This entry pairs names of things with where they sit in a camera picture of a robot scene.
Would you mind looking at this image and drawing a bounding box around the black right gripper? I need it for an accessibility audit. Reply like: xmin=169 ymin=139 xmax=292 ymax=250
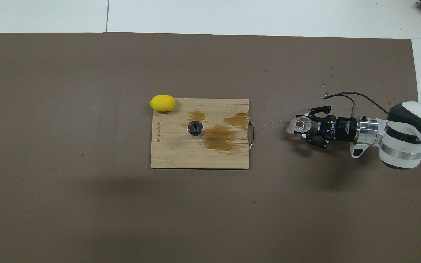
xmin=301 ymin=106 xmax=359 ymax=149

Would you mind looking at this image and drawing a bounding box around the clear glass cup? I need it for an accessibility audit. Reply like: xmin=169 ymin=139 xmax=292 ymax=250
xmin=288 ymin=115 xmax=313 ymax=135

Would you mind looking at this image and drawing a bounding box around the steel jigger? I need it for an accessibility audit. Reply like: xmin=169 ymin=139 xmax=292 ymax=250
xmin=187 ymin=120 xmax=204 ymax=140

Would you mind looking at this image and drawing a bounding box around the brown table mat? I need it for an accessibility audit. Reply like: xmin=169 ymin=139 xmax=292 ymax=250
xmin=0 ymin=32 xmax=421 ymax=263

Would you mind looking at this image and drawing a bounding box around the wooden cutting board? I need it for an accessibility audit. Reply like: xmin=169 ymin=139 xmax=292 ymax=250
xmin=150 ymin=98 xmax=255 ymax=169

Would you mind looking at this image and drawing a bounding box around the yellow lemon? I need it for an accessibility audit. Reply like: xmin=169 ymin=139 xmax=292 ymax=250
xmin=149 ymin=95 xmax=177 ymax=112

